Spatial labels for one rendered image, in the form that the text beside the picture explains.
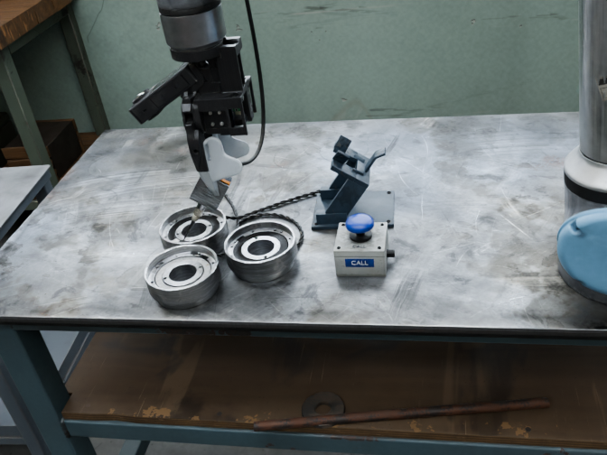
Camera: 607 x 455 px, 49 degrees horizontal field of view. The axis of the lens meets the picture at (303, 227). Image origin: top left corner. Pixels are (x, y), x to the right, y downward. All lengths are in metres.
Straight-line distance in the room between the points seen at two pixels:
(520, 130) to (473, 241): 0.36
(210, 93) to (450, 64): 1.75
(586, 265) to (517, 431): 0.42
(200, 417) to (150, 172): 0.47
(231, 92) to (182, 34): 0.09
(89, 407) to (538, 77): 1.94
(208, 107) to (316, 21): 1.69
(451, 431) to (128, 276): 0.54
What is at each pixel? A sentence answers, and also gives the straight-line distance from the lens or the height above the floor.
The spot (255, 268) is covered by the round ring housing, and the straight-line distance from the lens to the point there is 0.94.
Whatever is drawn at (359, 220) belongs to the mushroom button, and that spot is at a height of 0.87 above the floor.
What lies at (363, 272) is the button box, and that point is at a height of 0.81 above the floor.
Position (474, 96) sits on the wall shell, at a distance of 2.60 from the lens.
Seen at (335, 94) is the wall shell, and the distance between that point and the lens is 2.62.
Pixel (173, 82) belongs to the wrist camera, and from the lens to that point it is 0.88.
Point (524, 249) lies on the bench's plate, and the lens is 1.00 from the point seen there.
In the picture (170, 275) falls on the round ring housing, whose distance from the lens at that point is 0.98.
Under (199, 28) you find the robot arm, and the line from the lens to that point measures 0.83.
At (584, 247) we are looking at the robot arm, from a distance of 0.72.
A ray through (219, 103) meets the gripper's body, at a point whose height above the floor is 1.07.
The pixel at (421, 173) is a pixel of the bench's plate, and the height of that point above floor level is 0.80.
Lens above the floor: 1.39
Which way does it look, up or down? 34 degrees down
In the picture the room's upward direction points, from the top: 8 degrees counter-clockwise
